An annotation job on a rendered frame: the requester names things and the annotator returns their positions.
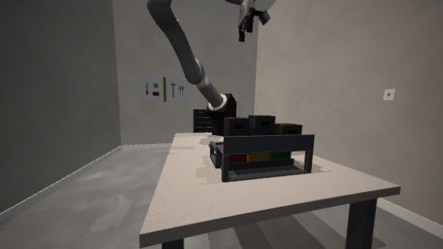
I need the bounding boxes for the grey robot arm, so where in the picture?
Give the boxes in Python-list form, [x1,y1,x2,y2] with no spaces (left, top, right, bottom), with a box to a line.
[146,0,270,111]

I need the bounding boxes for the black metal shelf rack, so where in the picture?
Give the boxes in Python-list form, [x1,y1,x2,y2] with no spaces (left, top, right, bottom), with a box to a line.
[208,134,314,182]

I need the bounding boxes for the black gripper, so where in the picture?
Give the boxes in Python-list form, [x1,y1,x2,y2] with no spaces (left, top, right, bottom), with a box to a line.
[238,0,255,42]

